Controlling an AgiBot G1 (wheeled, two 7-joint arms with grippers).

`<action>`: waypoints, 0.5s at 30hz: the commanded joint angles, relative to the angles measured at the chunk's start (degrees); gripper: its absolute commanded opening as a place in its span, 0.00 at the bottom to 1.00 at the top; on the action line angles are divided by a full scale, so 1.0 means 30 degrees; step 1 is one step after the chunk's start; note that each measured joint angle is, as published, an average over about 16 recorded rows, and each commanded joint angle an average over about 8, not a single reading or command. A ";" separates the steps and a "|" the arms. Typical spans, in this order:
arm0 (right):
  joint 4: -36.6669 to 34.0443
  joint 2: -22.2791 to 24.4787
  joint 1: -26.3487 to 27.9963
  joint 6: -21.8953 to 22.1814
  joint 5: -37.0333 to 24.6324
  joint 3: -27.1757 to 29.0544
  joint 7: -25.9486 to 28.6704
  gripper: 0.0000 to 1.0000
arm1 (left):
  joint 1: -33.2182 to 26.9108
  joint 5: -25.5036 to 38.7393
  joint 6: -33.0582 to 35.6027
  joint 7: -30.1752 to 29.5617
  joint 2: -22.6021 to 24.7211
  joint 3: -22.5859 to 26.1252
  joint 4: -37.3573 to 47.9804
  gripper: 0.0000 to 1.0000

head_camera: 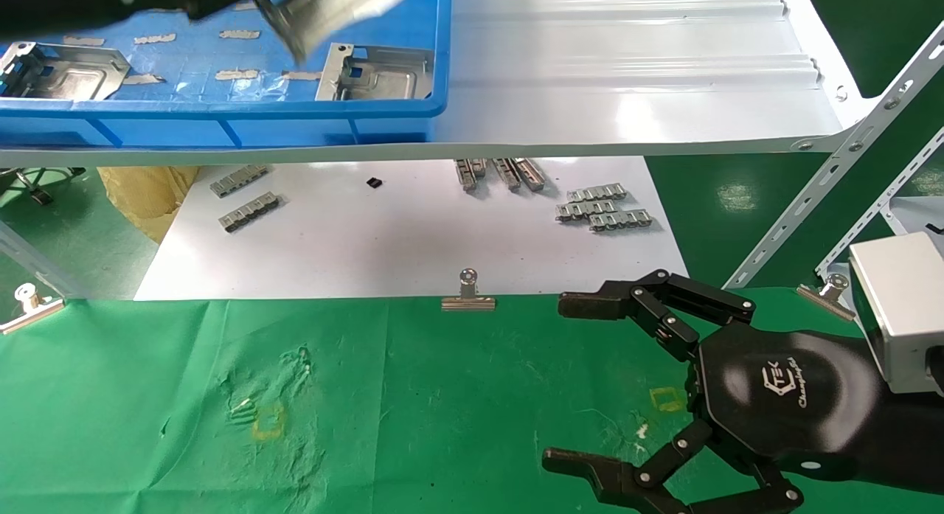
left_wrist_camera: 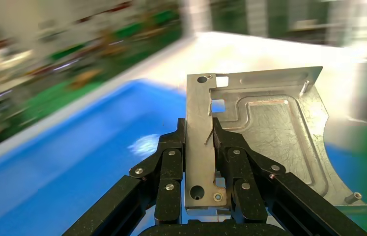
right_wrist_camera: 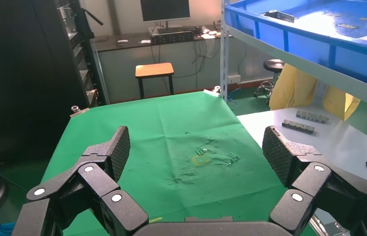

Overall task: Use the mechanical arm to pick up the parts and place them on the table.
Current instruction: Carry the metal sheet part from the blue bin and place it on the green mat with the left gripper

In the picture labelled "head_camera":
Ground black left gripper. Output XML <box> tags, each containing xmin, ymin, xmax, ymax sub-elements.
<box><xmin>74</xmin><ymin>0</ymin><xmax>281</xmax><ymax>28</ymax></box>

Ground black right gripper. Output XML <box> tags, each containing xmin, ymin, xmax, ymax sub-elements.
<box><xmin>542</xmin><ymin>269</ymin><xmax>887</xmax><ymax>514</ymax></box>

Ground stamped metal bracket part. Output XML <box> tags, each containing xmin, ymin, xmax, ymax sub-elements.
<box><xmin>0</xmin><ymin>42</ymin><xmax>132</xmax><ymax>102</ymax></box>
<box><xmin>316</xmin><ymin>44</ymin><xmax>436</xmax><ymax>102</ymax></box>
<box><xmin>254</xmin><ymin>0</ymin><xmax>421</xmax><ymax>65</ymax></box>

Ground blue plastic bin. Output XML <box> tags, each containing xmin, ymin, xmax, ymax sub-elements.
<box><xmin>0</xmin><ymin>0</ymin><xmax>453</xmax><ymax>150</ymax></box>

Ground silver binder clip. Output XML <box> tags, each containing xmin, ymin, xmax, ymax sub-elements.
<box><xmin>796</xmin><ymin>273</ymin><xmax>856</xmax><ymax>322</ymax></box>
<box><xmin>0</xmin><ymin>283</ymin><xmax>66</xmax><ymax>335</ymax></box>
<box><xmin>442</xmin><ymin>269</ymin><xmax>497</xmax><ymax>312</ymax></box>

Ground yellow plastic bag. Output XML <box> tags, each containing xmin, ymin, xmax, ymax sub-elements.
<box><xmin>98</xmin><ymin>166</ymin><xmax>200</xmax><ymax>246</ymax></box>

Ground green table cloth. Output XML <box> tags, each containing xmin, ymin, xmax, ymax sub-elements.
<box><xmin>0</xmin><ymin>287</ymin><xmax>944</xmax><ymax>514</ymax></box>

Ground white board sheet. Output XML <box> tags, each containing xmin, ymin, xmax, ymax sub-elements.
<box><xmin>135</xmin><ymin>156</ymin><xmax>690</xmax><ymax>301</ymax></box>

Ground black chair base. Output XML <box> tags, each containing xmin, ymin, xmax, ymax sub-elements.
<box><xmin>0</xmin><ymin>167</ymin><xmax>86</xmax><ymax>206</ymax></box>

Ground white sheet metal shelf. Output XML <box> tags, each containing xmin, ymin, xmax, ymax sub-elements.
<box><xmin>0</xmin><ymin>0</ymin><xmax>878</xmax><ymax>168</ymax></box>

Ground white perforated angle bar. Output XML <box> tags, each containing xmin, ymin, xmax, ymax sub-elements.
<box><xmin>815</xmin><ymin>127</ymin><xmax>944</xmax><ymax>279</ymax></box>
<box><xmin>723</xmin><ymin>20</ymin><xmax>944</xmax><ymax>290</ymax></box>

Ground white side panel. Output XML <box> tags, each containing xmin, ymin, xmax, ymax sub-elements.
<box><xmin>881</xmin><ymin>195</ymin><xmax>944</xmax><ymax>238</ymax></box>

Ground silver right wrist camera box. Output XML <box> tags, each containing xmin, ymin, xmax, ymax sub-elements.
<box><xmin>848</xmin><ymin>232</ymin><xmax>944</xmax><ymax>395</ymax></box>

